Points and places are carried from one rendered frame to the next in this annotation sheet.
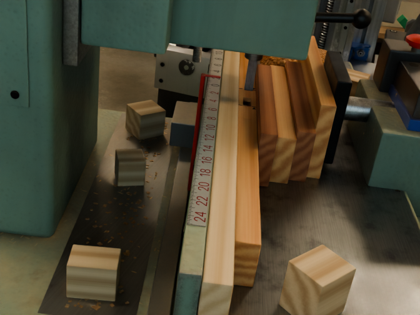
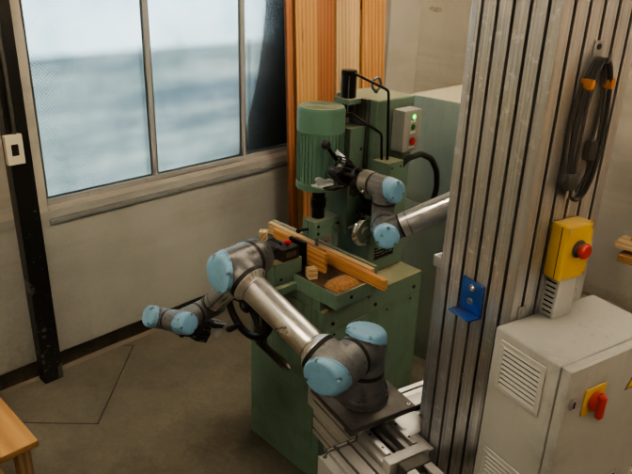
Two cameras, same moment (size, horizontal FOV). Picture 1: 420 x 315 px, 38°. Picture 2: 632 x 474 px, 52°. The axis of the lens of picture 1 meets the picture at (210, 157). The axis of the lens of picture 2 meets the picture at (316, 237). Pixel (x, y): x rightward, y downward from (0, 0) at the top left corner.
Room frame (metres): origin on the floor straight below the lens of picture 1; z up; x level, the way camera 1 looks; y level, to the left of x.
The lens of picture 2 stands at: (2.32, -1.62, 1.97)
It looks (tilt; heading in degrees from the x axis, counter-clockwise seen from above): 23 degrees down; 137
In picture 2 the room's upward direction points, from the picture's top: 2 degrees clockwise
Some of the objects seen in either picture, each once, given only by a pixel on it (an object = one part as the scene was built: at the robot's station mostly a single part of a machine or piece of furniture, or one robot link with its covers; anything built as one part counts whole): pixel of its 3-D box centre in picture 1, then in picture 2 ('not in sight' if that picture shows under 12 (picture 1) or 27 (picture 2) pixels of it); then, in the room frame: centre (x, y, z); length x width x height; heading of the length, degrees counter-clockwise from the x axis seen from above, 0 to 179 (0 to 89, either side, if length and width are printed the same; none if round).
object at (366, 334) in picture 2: not in sight; (364, 347); (1.28, -0.46, 0.98); 0.13 x 0.12 x 0.14; 99
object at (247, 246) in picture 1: (244, 95); (325, 257); (0.66, -0.03, 0.92); 0.62 x 0.02 x 0.04; 1
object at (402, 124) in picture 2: not in sight; (406, 129); (0.74, 0.29, 1.40); 0.10 x 0.06 x 0.16; 91
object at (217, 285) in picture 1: (226, 114); (317, 248); (0.59, -0.01, 0.93); 0.60 x 0.02 x 0.05; 1
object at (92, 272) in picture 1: (94, 272); not in sight; (0.44, 0.09, 0.82); 0.04 x 0.03 x 0.04; 94
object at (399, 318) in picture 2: not in sight; (332, 361); (0.60, 0.09, 0.36); 0.58 x 0.45 x 0.71; 91
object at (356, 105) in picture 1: (357, 109); (292, 252); (0.59, -0.15, 0.95); 0.09 x 0.07 x 0.09; 1
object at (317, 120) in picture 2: not in sight; (320, 147); (0.61, -0.03, 1.35); 0.18 x 0.18 x 0.31
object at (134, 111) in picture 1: (145, 119); not in sight; (0.77, 0.10, 0.82); 0.04 x 0.04 x 0.04; 40
